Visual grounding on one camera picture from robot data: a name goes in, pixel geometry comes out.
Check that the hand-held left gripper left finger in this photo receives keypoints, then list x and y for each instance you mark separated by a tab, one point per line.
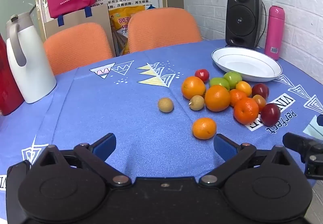
104	145

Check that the yellow-orange citrus fruit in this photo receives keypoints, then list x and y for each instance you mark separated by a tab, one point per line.
243	88

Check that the brown paper bag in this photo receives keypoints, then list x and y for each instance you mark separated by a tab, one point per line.
101	15

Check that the small smooth orange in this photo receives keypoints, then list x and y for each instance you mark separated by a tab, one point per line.
204	128

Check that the large orange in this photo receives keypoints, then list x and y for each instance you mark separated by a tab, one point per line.
193	88
217	98

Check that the red-orange plum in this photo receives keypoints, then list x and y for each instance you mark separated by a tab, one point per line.
260	101

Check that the white plate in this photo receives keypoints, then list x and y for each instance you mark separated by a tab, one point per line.
242	62

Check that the small tangerine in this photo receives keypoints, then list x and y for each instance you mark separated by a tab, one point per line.
237	95

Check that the pink bottle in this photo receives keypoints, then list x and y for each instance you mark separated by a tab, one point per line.
275	32

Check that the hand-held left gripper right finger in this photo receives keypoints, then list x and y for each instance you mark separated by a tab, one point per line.
224	147

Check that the small red tomato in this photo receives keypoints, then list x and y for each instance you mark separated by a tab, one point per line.
202	75

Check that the orange chair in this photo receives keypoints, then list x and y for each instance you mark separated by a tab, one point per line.
78	47
164	29

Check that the bumpy mandarin orange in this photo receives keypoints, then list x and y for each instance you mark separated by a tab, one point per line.
246	110

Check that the black speaker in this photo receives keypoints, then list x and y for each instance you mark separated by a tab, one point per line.
242	19

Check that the dark red plum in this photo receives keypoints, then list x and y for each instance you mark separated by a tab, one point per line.
270	114
260	90

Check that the yellow plastic packet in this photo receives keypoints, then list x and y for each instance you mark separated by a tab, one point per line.
119	27

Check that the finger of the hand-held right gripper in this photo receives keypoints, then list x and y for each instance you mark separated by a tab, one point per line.
300	143
320	120

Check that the red jug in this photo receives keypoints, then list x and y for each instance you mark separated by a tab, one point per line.
7	82

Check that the green jujube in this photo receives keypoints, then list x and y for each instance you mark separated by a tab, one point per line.
232	78
219	83

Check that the white thermos jug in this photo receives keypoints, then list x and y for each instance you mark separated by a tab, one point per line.
32	67

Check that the blue printed tablecloth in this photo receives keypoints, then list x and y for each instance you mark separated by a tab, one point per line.
101	112

